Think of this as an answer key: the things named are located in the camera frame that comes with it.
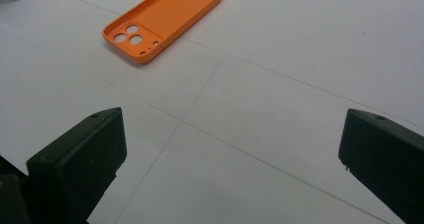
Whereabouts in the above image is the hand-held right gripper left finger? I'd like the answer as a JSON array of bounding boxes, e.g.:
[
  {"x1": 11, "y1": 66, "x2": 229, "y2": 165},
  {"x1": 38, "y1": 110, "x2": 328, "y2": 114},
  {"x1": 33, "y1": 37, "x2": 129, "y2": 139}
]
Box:
[{"x1": 25, "y1": 106, "x2": 128, "y2": 224}]

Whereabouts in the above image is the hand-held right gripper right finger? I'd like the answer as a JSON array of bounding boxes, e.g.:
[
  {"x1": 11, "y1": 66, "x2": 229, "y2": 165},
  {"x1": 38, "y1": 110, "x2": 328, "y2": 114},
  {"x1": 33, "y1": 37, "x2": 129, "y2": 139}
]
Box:
[{"x1": 337, "y1": 108, "x2": 424, "y2": 224}]

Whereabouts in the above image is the orange phone case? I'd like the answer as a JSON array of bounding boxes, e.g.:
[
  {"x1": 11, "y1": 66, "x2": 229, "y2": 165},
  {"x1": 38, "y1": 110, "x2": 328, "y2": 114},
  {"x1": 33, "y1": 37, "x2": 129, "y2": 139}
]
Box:
[{"x1": 101, "y1": 0, "x2": 224, "y2": 65}]

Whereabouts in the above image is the white table cover sheet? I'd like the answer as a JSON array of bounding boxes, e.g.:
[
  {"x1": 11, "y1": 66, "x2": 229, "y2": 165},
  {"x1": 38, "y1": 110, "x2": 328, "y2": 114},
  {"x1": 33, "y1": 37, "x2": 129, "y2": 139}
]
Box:
[{"x1": 0, "y1": 0, "x2": 424, "y2": 224}]

